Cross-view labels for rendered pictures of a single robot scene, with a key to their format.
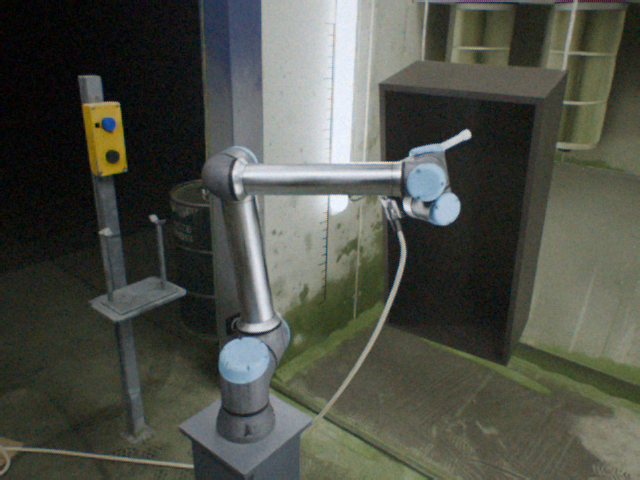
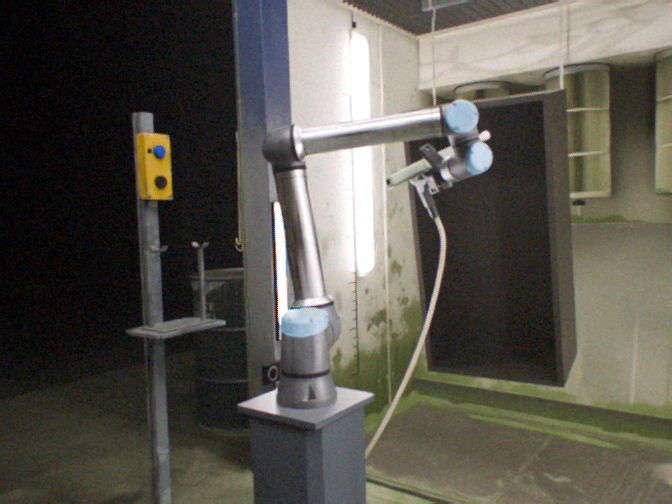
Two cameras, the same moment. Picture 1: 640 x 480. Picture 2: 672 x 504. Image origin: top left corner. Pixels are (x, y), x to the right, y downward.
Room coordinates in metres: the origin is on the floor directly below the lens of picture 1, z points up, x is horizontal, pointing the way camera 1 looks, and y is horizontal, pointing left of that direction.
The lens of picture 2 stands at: (-0.47, 0.19, 1.21)
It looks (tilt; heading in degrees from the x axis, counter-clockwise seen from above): 3 degrees down; 358
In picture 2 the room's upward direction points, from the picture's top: 2 degrees counter-clockwise
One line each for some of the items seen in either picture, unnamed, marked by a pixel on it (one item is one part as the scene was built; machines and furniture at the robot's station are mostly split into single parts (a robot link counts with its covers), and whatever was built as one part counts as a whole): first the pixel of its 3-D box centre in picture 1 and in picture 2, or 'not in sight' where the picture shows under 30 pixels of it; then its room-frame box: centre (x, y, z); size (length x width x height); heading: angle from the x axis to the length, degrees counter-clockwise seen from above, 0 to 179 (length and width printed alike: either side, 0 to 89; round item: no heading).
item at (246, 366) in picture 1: (245, 372); (305, 338); (1.35, 0.22, 0.83); 0.17 x 0.15 x 0.18; 168
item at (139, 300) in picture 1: (136, 261); (178, 285); (1.87, 0.72, 0.95); 0.26 x 0.15 x 0.32; 141
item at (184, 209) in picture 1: (221, 256); (242, 345); (3.07, 0.63, 0.44); 0.59 x 0.58 x 0.89; 32
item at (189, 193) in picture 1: (217, 193); (239, 275); (3.07, 0.63, 0.86); 0.54 x 0.54 x 0.01
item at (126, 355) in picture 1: (116, 279); (152, 315); (1.97, 0.85, 0.82); 0.06 x 0.06 x 1.64; 51
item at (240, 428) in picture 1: (245, 410); (306, 383); (1.34, 0.22, 0.69); 0.19 x 0.19 x 0.10
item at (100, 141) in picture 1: (105, 139); (154, 167); (1.93, 0.80, 1.42); 0.12 x 0.06 x 0.26; 141
